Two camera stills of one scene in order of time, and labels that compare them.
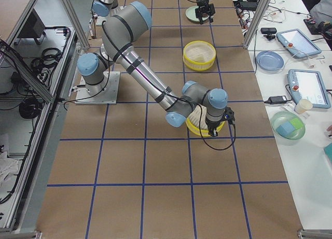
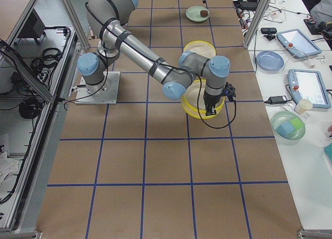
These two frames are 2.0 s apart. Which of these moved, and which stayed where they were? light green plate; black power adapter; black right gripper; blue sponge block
Moved: black right gripper
Stayed: light green plate; blue sponge block; black power adapter
